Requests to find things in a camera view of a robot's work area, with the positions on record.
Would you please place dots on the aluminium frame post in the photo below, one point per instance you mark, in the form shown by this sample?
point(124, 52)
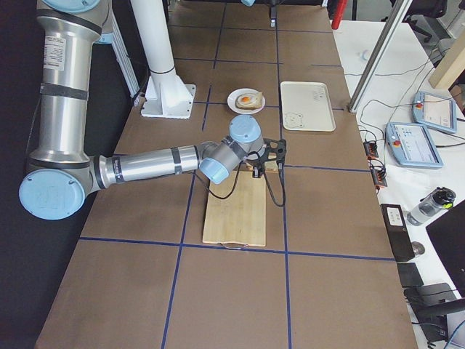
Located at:
point(394, 19)

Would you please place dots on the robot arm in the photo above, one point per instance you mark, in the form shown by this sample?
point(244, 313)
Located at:
point(250, 3)
point(60, 175)

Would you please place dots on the red cylinder object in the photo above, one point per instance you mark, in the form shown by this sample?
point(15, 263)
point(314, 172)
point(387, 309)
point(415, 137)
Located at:
point(338, 14)

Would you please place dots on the black monitor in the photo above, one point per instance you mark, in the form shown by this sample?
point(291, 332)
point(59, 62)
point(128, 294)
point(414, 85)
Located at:
point(447, 236)

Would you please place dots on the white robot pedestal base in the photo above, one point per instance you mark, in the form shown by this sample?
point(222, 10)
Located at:
point(166, 96)

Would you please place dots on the wooden cutting board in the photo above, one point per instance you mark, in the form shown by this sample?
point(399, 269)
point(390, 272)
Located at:
point(239, 219)

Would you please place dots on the black rectangular box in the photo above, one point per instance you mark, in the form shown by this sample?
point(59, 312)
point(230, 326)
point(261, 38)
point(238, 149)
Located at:
point(397, 232)

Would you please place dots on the cream bear tray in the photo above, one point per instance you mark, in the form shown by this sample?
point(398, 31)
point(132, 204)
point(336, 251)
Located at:
point(306, 106)

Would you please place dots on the white round plate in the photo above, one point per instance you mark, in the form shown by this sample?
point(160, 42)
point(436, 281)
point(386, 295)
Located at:
point(232, 97)

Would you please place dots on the bread slice under egg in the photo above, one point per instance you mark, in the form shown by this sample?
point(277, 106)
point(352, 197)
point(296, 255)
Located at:
point(258, 104)

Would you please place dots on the far teach pendant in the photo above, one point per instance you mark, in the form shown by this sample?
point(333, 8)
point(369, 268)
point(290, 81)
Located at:
point(434, 111)

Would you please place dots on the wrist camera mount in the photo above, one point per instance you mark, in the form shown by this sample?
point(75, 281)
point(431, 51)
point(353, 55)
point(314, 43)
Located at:
point(274, 150)

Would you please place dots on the teach pendant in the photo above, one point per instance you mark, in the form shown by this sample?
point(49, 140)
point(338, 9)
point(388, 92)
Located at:
point(412, 146)
point(434, 111)

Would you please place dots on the fried egg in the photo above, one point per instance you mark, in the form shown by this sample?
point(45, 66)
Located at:
point(246, 99)

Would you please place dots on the near teach pendant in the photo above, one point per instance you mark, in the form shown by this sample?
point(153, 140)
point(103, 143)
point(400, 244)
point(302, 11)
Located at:
point(412, 146)

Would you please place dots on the clear water bottle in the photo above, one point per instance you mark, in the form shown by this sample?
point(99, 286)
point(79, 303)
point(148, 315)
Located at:
point(441, 198)

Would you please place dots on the paper cup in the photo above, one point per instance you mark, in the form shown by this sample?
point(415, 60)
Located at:
point(364, 55)

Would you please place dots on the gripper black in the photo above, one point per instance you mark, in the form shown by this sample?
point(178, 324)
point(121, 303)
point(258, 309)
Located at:
point(272, 21)
point(256, 162)

